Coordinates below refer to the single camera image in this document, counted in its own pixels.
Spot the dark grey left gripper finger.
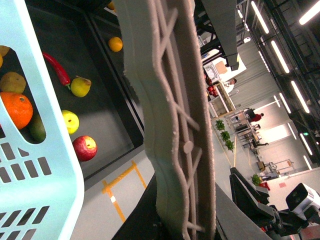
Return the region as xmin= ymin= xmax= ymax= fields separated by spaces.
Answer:
xmin=229 ymin=167 xmax=275 ymax=225

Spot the grey basket handle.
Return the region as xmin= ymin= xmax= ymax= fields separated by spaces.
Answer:
xmin=114 ymin=0 xmax=216 ymax=240

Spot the light blue shopping basket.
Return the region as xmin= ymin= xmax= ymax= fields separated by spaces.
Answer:
xmin=0 ymin=0 xmax=84 ymax=240

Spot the red apple front edge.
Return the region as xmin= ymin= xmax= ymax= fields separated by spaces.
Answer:
xmin=72 ymin=135 xmax=98 ymax=162

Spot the green apple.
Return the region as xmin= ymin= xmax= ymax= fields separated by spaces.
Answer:
xmin=61 ymin=110 xmax=80 ymax=135

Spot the yellow pear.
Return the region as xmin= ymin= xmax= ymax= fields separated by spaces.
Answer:
xmin=70 ymin=76 xmax=92 ymax=98

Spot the orange in right tray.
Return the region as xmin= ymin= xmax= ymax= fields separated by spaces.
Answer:
xmin=108 ymin=36 xmax=123 ymax=52

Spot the red chili pepper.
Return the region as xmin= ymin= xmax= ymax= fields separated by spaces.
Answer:
xmin=42 ymin=52 xmax=71 ymax=90

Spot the dark green avocado front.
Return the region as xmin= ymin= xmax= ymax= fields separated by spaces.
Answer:
xmin=29 ymin=113 xmax=46 ymax=143

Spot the large orange front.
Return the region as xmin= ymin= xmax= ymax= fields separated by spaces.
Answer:
xmin=0 ymin=92 xmax=34 ymax=130

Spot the black near fruit tray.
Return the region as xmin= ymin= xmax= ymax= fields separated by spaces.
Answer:
xmin=26 ymin=0 xmax=143 ymax=179

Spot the kiwi lower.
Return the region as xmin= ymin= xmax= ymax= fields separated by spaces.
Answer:
xmin=0 ymin=71 xmax=27 ymax=94

